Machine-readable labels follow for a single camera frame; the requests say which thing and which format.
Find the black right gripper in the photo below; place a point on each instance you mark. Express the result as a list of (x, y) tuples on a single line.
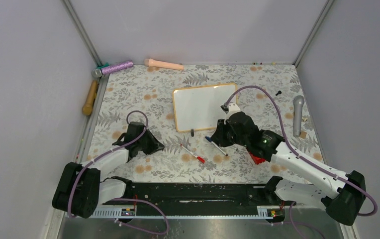
[(219, 138)]

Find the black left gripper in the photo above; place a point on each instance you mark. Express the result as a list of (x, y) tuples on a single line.
[(155, 145)]

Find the yellow framed whiteboard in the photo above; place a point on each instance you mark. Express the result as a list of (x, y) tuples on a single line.
[(199, 108)]

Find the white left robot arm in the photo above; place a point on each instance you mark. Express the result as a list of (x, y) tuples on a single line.
[(82, 187)]

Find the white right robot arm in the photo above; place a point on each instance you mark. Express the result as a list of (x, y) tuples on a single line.
[(336, 192)]

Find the blue capped marker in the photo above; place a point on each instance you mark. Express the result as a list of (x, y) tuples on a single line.
[(215, 145)]

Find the red capped marker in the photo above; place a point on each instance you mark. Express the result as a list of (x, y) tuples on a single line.
[(200, 159)]

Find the red plastic box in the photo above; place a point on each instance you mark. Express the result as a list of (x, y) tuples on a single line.
[(257, 160)]

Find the floral patterned table mat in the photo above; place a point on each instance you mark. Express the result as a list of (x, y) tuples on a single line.
[(145, 94)]

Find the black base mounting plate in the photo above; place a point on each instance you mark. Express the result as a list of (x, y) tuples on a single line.
[(217, 196)]

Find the pink toy microphone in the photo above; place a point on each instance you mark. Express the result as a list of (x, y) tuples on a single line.
[(161, 64)]

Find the silver toy microphone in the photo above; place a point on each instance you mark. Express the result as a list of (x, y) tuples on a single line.
[(298, 103)]

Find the purple glitter toy microphone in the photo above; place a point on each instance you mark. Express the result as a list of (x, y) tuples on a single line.
[(108, 69)]

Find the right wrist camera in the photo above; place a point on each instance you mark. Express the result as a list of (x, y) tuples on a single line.
[(230, 108)]

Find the white slotted cable duct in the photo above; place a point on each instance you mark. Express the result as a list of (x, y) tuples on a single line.
[(147, 212)]

